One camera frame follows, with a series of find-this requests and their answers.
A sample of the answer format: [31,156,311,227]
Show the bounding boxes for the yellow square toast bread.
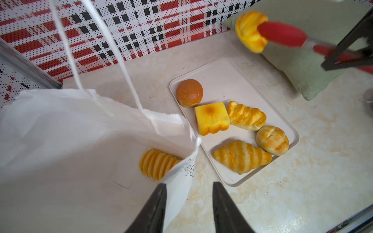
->
[194,102,230,136]

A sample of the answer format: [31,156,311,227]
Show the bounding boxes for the round brown bun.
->
[176,79,204,108]

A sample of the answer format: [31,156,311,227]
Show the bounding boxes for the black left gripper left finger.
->
[125,183,167,233]

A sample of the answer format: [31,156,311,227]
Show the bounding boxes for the twisted braided yellow bread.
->
[227,101,267,132]

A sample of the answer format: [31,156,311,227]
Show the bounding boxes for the red silicone metal tongs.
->
[257,21,373,74]

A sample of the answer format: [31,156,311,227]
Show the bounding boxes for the white paper gift bag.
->
[1,1,201,233]

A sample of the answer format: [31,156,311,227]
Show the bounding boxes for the striped croissant bread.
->
[212,140,272,175]

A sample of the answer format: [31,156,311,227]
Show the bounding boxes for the long ridged yellow bread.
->
[139,149,181,181]

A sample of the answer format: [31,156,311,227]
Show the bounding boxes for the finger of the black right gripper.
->
[322,9,373,71]

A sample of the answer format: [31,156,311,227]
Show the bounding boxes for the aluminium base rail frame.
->
[327,204,373,233]

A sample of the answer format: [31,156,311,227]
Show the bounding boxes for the beige plastic tray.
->
[169,58,300,187]

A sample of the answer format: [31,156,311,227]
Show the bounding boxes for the small shell-shaped yellow bread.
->
[235,11,269,53]

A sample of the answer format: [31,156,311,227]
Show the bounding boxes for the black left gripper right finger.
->
[212,182,254,233]

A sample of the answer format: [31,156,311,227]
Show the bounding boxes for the round scored bread roll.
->
[255,126,289,156]

